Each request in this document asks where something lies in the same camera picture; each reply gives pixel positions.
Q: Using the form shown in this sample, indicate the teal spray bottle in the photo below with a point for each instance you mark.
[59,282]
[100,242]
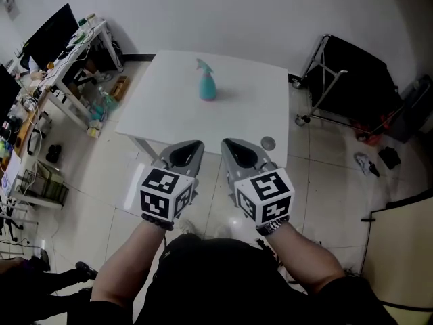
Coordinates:
[207,88]

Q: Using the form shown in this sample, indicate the black pouch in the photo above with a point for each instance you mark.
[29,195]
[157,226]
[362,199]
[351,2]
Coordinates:
[389,157]

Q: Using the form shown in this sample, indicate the white jar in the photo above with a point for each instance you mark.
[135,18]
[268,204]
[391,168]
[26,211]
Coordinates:
[91,18]

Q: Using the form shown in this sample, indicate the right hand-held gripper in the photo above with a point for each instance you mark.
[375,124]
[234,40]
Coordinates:
[267,198]

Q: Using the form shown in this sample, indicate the teal container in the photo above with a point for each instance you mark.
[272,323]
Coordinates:
[97,113]

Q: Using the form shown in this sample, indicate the person's left forearm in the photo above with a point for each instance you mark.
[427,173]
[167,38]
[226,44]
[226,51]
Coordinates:
[125,266]

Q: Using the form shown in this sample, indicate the black dumbbell pair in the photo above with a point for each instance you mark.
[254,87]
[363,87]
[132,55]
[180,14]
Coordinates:
[53,153]

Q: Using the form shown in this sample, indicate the red plastic bag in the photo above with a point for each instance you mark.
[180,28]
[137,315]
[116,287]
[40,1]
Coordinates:
[367,134]

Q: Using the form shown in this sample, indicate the green lidded jar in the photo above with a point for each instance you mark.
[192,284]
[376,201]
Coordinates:
[82,21]

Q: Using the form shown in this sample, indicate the pale yellow container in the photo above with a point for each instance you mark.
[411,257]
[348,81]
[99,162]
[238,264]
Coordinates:
[93,129]

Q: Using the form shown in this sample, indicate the metal wristwatch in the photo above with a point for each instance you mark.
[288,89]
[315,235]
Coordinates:
[272,227]

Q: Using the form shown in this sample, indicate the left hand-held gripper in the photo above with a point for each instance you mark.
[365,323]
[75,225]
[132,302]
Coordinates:
[155,198]

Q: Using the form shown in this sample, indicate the white and black cloth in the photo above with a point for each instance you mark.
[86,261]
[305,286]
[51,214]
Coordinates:
[363,162]

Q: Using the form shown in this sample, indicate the black folding cart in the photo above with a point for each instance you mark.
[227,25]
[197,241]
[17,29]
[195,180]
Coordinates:
[355,86]

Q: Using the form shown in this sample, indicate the beige board with black edge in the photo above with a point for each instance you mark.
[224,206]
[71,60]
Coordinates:
[402,242]

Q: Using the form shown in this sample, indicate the white wall notice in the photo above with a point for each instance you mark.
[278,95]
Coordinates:
[10,7]

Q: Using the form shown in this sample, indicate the black monitor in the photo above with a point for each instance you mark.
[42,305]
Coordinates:
[8,90]
[50,36]

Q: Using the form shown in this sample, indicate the cluttered wooden desk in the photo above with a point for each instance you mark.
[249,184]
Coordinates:
[23,130]

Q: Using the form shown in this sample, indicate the yellow wooden box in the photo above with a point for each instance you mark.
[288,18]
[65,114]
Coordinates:
[121,88]

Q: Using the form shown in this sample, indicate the clear green plastic bottle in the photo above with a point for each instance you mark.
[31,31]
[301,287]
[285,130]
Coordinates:
[108,100]

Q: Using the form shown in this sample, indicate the person's right forearm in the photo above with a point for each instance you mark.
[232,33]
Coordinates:
[304,259]

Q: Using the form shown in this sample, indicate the white desk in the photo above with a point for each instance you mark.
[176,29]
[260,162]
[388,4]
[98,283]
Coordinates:
[71,63]

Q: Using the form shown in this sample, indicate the white table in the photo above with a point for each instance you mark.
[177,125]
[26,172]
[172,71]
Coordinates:
[169,113]

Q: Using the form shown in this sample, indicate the orange cup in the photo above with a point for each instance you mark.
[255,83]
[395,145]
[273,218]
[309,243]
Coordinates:
[50,66]

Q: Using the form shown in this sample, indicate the dark grey bin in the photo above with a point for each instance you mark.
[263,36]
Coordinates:
[416,110]

